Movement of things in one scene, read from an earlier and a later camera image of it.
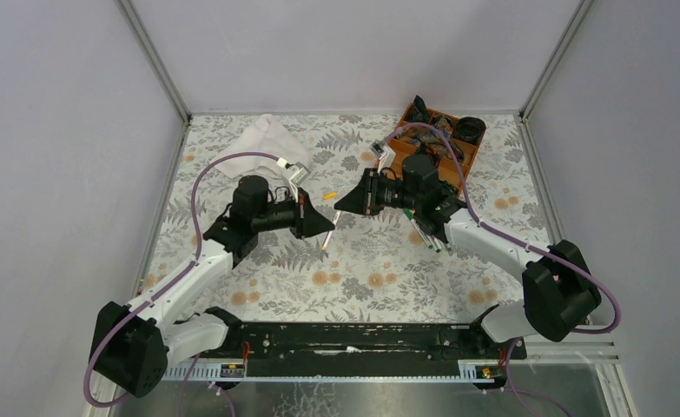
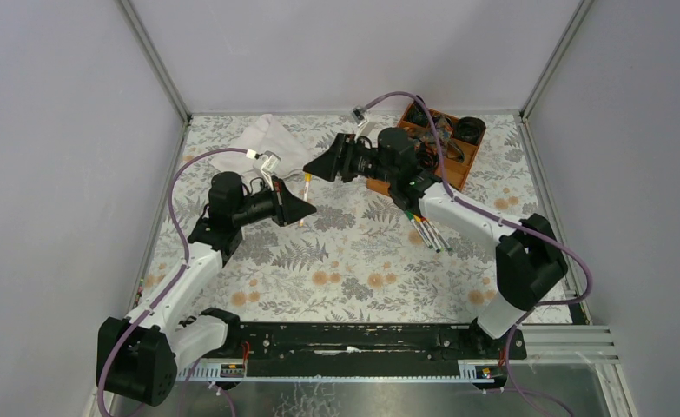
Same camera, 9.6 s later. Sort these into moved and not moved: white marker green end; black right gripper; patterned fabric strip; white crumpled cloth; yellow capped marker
Moved: black right gripper; yellow capped marker
Not moved: white marker green end; patterned fabric strip; white crumpled cloth
